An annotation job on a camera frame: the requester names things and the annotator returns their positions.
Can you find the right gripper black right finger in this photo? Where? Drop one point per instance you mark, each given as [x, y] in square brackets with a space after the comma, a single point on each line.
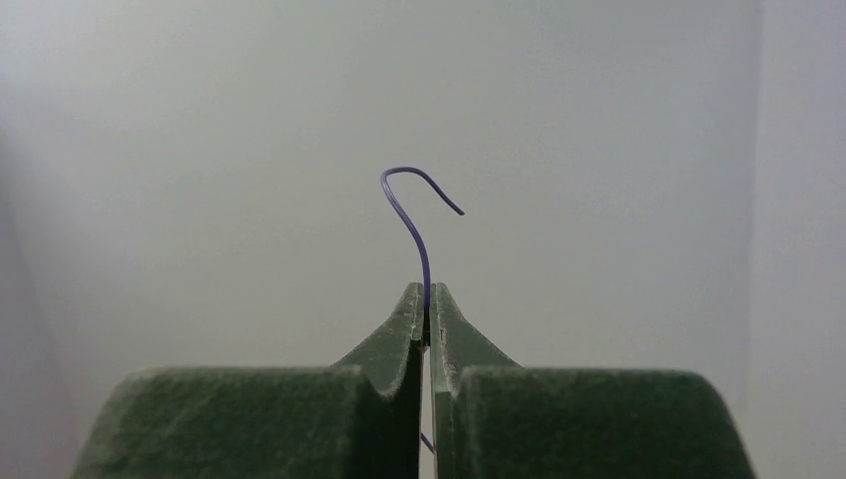
[493, 418]

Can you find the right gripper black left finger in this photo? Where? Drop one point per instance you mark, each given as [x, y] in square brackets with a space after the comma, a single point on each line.
[356, 418]

